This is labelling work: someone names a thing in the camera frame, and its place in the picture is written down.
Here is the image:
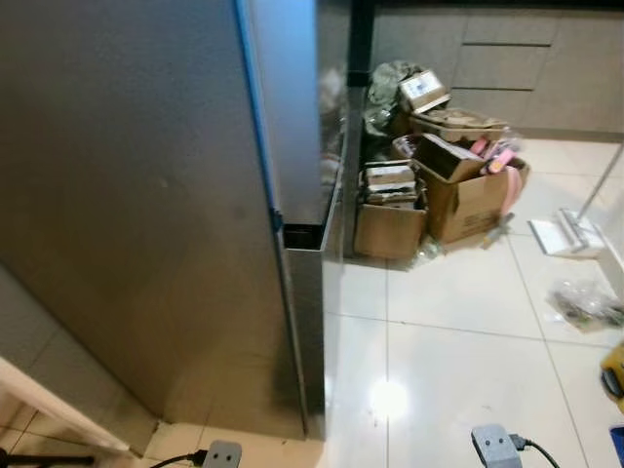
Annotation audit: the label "yellow printed carton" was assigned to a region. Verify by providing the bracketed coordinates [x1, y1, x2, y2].
[599, 341, 624, 412]

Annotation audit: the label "silver fridge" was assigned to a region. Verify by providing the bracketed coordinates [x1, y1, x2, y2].
[0, 0, 354, 442]

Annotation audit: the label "white flat mop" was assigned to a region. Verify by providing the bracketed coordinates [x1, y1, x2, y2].
[528, 144, 624, 260]

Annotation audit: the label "clear plastic bag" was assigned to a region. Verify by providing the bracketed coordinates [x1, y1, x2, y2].
[544, 279, 624, 332]

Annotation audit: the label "flat cardboard tray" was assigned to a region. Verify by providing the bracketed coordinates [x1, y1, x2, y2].
[409, 107, 511, 145]

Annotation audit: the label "blue container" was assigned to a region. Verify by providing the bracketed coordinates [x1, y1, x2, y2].
[608, 425, 624, 465]

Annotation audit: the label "small cardboard box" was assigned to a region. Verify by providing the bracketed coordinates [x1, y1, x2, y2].
[353, 198, 430, 260]

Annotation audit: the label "stacked brown booklets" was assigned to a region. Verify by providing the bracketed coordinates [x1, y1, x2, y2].
[362, 163, 422, 206]

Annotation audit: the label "box with blue label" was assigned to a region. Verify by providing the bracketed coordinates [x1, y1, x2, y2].
[397, 69, 452, 114]

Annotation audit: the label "grey robot right foot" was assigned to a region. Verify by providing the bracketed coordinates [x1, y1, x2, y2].
[471, 423, 525, 468]

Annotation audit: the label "grey green bag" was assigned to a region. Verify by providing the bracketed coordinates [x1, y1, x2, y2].
[365, 59, 422, 136]

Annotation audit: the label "pink strap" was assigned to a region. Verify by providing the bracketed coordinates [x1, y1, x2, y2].
[473, 139, 525, 217]

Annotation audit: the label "black right foot cable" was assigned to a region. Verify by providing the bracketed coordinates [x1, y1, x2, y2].
[512, 436, 564, 468]

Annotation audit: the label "black foot cable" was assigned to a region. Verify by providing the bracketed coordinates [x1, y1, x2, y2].
[146, 449, 208, 468]
[512, 436, 564, 468]

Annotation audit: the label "black left foot cable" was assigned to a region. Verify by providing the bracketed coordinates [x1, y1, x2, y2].
[146, 449, 208, 468]

